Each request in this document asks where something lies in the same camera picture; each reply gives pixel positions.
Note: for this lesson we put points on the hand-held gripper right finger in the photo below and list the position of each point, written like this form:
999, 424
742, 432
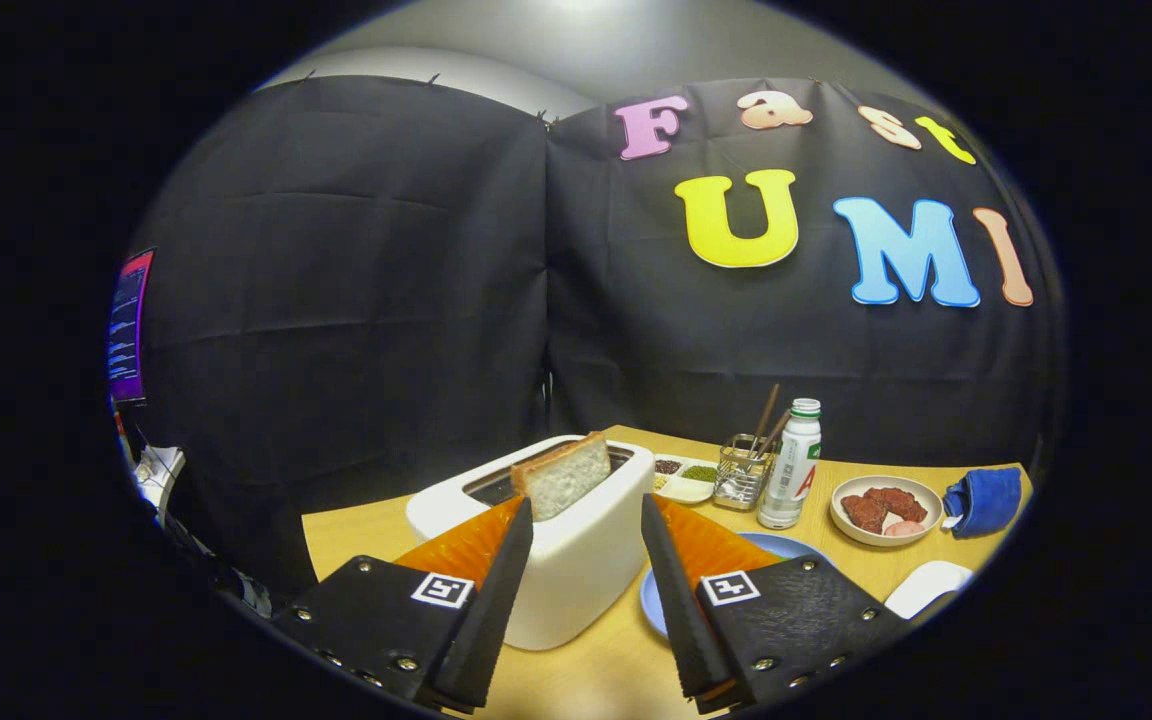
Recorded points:
681, 620

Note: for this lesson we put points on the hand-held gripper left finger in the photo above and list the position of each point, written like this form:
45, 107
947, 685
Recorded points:
496, 620

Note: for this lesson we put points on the toasted bread slice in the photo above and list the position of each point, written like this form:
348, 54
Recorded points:
566, 475

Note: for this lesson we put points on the white toaster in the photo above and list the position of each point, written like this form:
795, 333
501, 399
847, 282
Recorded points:
586, 560

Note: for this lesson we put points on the white divided seasoning dish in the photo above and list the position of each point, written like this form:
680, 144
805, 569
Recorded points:
686, 490

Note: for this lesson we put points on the blue round plate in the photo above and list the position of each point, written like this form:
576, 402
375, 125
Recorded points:
796, 549

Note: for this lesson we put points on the white plastic drink bottle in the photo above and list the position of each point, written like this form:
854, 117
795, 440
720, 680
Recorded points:
791, 480

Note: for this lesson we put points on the brown meat piece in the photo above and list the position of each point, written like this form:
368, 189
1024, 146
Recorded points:
898, 503
864, 513

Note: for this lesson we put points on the pink ham slice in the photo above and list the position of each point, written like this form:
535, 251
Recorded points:
902, 528

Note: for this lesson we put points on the white square plate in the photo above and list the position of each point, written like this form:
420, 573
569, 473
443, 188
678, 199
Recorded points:
926, 588

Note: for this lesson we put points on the beige round plate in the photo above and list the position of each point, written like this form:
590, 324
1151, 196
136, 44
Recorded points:
926, 502

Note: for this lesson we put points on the blue folded towel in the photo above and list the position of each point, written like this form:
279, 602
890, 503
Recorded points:
986, 500

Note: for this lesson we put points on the black backdrop cloth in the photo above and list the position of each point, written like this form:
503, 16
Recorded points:
386, 300

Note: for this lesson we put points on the white object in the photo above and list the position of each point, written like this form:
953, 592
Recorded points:
158, 472

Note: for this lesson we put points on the computer monitor screen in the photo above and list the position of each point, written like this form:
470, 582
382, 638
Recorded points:
129, 330

